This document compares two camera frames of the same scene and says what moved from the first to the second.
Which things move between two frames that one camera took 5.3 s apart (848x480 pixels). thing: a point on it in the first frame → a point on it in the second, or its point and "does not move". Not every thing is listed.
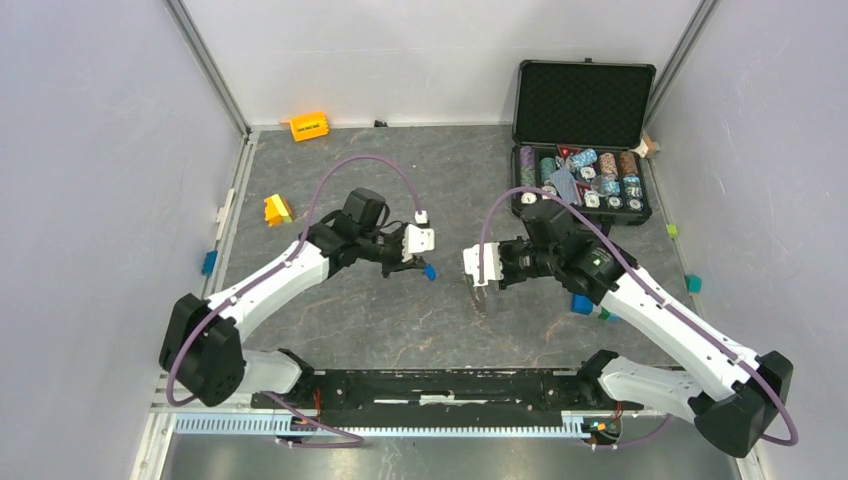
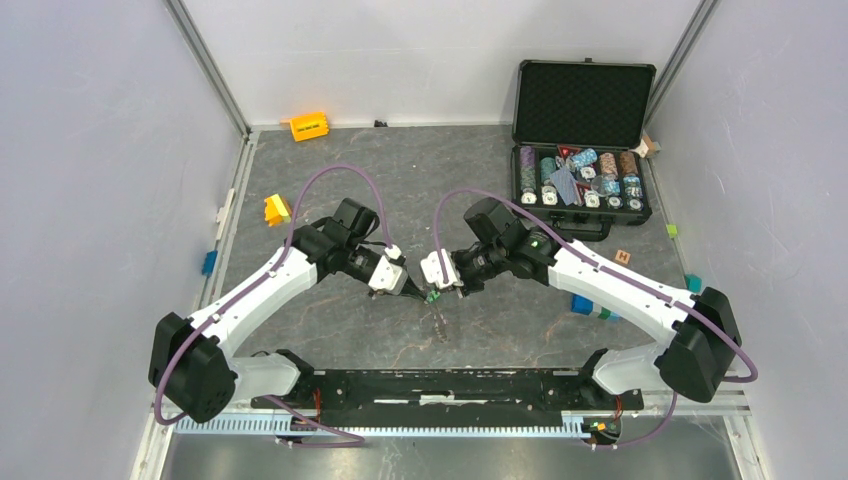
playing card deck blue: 565,185 does not move
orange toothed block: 308,126 does not move
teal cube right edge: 694,283 does not move
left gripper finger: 416,262 → 410,288
